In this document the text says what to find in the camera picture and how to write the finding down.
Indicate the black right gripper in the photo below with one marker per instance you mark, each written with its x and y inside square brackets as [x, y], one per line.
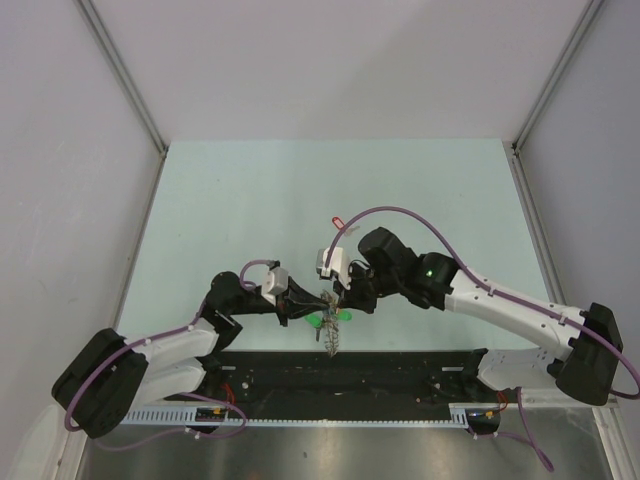
[352, 299]

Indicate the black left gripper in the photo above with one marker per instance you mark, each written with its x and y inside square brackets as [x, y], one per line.
[292, 303]

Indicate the large keyring with many rings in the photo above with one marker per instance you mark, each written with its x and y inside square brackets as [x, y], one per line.
[327, 322]

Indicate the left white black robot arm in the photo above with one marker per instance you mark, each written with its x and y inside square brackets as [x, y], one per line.
[111, 375]

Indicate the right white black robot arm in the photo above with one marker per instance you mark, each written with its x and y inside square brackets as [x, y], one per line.
[574, 349]

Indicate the key with red tag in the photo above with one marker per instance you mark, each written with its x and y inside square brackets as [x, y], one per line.
[341, 226]

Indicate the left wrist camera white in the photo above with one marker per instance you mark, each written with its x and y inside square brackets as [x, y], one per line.
[275, 283]

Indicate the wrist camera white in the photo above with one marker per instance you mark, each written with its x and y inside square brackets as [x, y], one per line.
[275, 283]
[335, 266]

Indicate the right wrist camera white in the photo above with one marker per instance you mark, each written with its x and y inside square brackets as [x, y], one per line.
[335, 266]

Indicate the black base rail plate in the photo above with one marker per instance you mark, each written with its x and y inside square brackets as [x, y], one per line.
[435, 377]

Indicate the slotted cable duct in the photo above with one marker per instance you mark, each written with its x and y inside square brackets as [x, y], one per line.
[307, 414]

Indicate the aluminium frame post right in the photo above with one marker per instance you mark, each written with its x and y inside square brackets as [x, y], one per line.
[578, 35]

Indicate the aluminium frame post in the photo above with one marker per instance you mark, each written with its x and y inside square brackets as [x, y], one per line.
[578, 35]
[99, 30]

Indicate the aluminium frame post left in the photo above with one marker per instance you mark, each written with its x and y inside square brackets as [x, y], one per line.
[99, 30]

